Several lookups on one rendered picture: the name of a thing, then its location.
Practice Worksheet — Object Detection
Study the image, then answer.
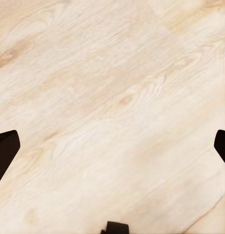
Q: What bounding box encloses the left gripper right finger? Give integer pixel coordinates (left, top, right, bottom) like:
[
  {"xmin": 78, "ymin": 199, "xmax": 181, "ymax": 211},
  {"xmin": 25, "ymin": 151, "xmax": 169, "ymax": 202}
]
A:
[{"xmin": 214, "ymin": 130, "xmax": 225, "ymax": 162}]

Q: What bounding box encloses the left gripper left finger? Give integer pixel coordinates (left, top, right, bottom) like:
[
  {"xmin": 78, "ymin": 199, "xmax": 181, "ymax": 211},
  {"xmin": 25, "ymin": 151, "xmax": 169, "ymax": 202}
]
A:
[{"xmin": 0, "ymin": 130, "xmax": 20, "ymax": 181}]

